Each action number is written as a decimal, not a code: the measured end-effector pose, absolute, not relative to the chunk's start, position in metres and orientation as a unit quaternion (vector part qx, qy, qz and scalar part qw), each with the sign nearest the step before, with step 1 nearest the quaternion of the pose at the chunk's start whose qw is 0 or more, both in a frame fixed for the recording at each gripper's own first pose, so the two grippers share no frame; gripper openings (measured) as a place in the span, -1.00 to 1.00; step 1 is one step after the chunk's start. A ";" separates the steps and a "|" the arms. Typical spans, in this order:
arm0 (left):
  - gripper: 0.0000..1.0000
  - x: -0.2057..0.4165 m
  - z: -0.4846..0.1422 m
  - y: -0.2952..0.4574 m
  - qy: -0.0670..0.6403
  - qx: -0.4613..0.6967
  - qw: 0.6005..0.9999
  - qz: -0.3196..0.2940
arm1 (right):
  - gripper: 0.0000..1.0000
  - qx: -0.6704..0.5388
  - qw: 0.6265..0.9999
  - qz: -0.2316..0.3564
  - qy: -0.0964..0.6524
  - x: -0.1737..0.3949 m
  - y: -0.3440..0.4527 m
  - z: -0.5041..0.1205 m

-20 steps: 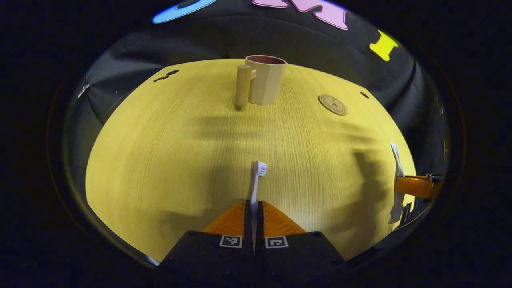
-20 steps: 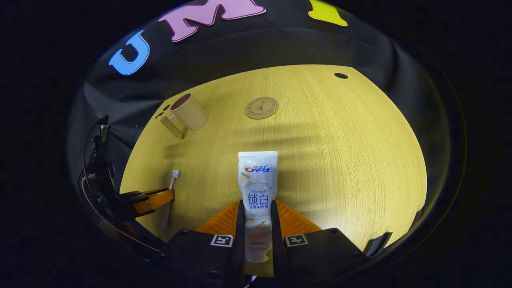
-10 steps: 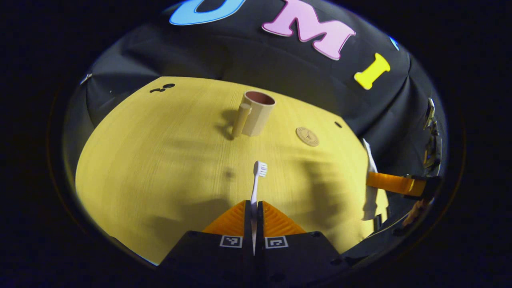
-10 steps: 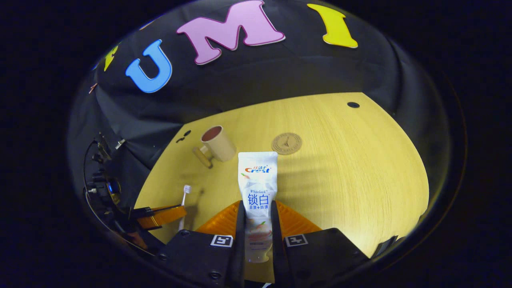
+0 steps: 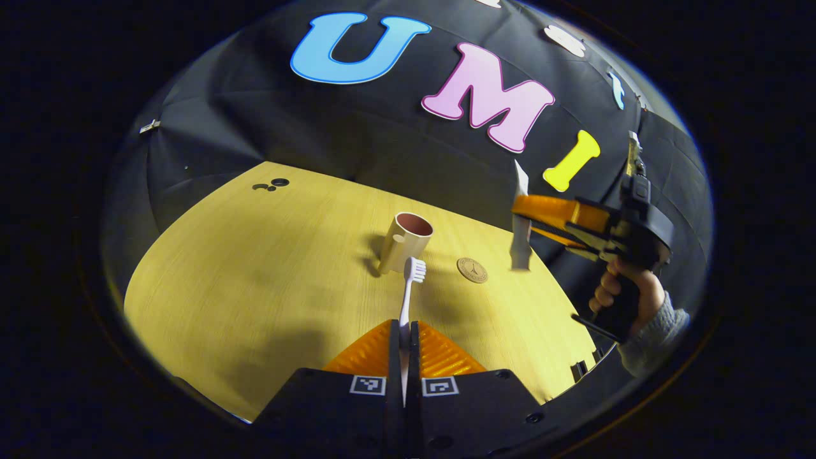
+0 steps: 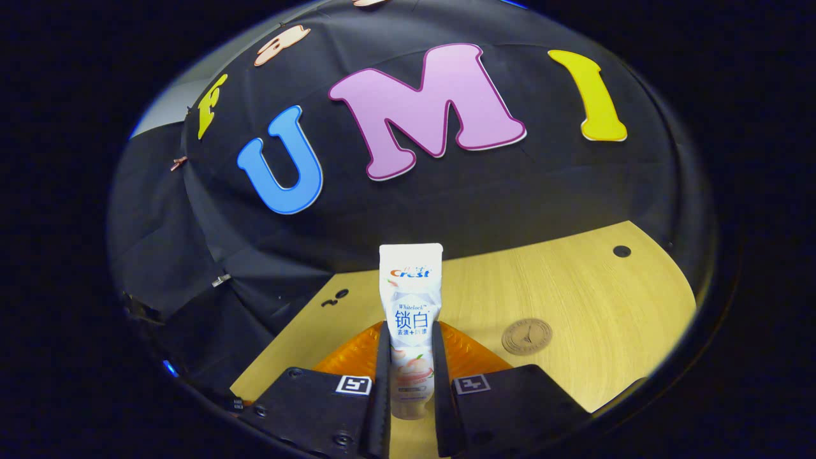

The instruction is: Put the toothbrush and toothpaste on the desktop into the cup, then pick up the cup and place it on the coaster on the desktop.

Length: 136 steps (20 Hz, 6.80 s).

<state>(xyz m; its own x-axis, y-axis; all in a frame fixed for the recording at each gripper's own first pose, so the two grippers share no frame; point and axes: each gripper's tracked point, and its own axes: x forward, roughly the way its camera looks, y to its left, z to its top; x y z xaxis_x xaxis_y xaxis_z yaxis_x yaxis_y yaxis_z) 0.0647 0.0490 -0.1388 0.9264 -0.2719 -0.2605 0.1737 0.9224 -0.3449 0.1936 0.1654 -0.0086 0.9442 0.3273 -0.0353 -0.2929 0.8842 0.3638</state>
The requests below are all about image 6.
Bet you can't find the wooden desktop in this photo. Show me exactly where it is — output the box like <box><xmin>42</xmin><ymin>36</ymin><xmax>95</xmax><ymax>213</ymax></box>
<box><xmin>229</xmin><ymin>220</ymin><xmax>699</xmax><ymax>459</ymax></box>

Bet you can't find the white toothpaste tube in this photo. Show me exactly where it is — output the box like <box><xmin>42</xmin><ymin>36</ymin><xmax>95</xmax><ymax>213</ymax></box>
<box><xmin>379</xmin><ymin>242</ymin><xmax>444</xmax><ymax>421</ymax></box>

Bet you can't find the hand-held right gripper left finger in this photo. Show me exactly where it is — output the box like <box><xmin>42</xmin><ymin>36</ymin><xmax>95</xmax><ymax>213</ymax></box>
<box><xmin>239</xmin><ymin>321</ymin><xmax>393</xmax><ymax>459</ymax></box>

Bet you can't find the black backdrop cloth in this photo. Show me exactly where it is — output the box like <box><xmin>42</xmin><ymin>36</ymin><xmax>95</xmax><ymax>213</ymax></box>
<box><xmin>105</xmin><ymin>0</ymin><xmax>718</xmax><ymax>409</ymax></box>

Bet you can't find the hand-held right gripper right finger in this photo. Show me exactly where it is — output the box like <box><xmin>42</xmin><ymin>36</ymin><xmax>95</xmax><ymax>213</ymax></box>
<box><xmin>432</xmin><ymin>321</ymin><xmax>590</xmax><ymax>459</ymax></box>

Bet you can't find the round wooden coaster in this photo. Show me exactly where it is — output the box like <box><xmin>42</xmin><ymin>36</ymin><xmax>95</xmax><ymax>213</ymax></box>
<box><xmin>501</xmin><ymin>317</ymin><xmax>554</xmax><ymax>356</ymax></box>

